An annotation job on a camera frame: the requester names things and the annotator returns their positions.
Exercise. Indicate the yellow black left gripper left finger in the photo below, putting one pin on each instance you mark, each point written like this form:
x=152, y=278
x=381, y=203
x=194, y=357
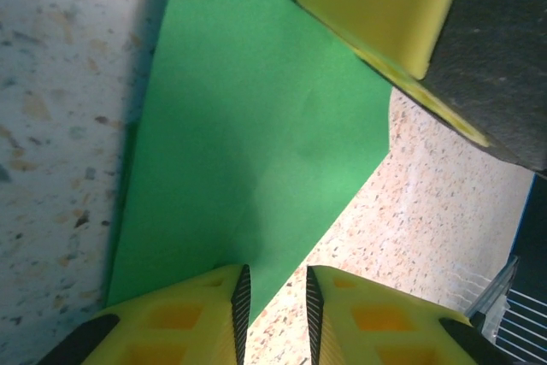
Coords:
x=171, y=331

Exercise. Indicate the blue table edge strip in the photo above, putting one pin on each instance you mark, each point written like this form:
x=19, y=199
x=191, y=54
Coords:
x=523, y=219

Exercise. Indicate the green paper sheet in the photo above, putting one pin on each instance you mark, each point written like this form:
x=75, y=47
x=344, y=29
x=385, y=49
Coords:
x=235, y=125

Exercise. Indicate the aluminium side rail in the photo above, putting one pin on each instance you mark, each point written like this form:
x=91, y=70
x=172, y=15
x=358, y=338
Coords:
x=495, y=296

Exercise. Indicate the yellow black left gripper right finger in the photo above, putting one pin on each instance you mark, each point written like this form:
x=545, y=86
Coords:
x=384, y=335

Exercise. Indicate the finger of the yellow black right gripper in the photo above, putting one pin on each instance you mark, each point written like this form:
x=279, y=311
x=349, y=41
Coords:
x=427, y=19

